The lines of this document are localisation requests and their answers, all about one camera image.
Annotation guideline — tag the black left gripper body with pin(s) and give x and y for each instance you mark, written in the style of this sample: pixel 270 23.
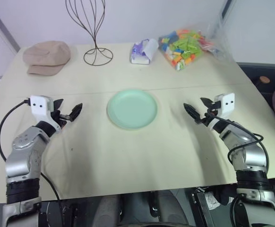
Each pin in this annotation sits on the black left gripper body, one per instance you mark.
pixel 58 117

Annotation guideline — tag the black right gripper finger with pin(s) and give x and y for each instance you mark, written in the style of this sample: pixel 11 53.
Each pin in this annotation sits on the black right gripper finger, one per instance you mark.
pixel 208 103
pixel 192 112

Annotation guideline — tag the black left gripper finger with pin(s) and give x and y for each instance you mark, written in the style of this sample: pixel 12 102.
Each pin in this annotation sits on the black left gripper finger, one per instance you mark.
pixel 76 111
pixel 58 104

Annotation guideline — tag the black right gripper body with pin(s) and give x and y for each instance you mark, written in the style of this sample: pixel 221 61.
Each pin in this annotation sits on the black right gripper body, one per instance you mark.
pixel 210 114

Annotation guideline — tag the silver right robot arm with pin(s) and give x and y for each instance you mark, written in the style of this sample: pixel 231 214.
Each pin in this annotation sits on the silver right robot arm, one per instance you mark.
pixel 251 160

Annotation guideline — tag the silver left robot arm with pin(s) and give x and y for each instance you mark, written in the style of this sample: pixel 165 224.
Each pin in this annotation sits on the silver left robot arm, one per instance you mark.
pixel 24 151

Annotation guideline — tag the mint green plate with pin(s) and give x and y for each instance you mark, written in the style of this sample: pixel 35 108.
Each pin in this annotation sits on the mint green plate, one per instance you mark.
pixel 132 108

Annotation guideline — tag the beige flat cap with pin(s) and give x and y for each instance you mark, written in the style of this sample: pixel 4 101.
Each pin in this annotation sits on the beige flat cap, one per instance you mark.
pixel 46 55

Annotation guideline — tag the black seat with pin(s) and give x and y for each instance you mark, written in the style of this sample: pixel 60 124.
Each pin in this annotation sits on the black seat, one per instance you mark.
pixel 253 71

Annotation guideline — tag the clear bag of colourful blocks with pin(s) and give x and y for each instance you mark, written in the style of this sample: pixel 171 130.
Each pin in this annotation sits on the clear bag of colourful blocks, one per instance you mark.
pixel 184 48

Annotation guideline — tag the brown round disc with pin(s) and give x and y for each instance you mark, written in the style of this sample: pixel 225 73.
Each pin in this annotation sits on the brown round disc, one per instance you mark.
pixel 264 79

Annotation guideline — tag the cream tablecloth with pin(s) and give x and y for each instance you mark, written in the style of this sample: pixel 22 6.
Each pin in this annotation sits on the cream tablecloth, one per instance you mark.
pixel 137 153

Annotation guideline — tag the white purple tissue pack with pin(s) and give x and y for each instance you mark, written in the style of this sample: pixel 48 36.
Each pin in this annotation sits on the white purple tissue pack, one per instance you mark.
pixel 142 53

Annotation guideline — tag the grey rounded shape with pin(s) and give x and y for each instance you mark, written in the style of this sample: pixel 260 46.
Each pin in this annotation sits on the grey rounded shape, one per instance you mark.
pixel 109 210

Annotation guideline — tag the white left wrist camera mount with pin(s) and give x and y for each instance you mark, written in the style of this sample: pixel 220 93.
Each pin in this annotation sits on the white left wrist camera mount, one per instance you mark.
pixel 40 105

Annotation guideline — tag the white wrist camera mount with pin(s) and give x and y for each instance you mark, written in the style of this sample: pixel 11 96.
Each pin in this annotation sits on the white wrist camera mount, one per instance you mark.
pixel 40 105
pixel 227 104

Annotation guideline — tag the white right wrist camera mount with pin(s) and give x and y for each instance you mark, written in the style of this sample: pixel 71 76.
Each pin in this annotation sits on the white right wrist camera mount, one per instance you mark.
pixel 227 104

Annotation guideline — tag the black box frame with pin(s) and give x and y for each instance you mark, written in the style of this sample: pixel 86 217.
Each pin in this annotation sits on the black box frame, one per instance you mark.
pixel 204 205

